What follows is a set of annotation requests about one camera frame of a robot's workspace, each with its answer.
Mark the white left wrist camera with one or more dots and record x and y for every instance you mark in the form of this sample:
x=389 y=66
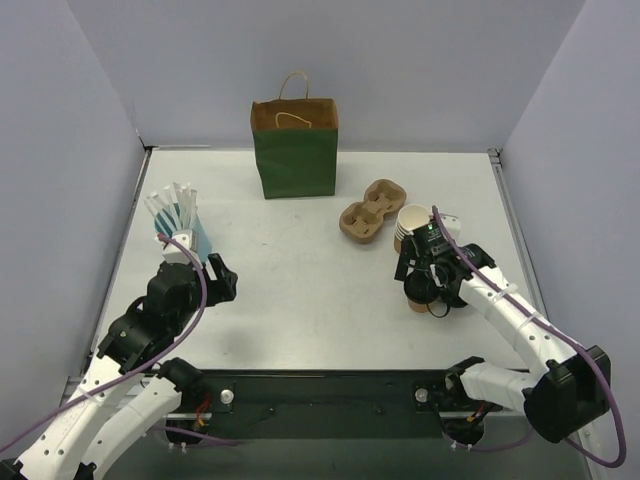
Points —
x=178 y=248

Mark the brown paper coffee cup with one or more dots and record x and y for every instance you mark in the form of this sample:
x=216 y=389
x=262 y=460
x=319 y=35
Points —
x=421 y=308

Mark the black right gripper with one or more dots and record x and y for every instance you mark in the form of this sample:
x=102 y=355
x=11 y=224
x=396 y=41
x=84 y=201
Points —
x=417 y=261

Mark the blue straw holder cup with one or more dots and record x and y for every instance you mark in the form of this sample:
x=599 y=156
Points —
x=204 y=246

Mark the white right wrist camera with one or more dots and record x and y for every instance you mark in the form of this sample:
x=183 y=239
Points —
x=451 y=223

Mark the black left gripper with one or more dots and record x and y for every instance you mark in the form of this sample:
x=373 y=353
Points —
x=214 y=282

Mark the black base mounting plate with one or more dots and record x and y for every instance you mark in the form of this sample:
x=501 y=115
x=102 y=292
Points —
x=242 y=405

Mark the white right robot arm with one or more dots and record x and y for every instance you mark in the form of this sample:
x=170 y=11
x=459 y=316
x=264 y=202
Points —
x=561 y=389

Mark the black plastic cup lid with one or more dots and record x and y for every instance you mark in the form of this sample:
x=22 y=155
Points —
x=420 y=288

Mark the green paper bag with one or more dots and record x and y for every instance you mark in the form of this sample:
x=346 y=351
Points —
x=295 y=146

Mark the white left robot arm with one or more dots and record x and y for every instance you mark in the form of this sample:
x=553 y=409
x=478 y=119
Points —
x=131 y=384

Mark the stack of paper cups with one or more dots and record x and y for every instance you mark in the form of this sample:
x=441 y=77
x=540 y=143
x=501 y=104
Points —
x=409 y=218

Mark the brown pulp cup carrier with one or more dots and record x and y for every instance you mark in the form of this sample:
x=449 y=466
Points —
x=361 y=221

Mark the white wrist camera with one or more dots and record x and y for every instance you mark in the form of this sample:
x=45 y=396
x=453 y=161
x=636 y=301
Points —
x=451 y=223
x=178 y=248

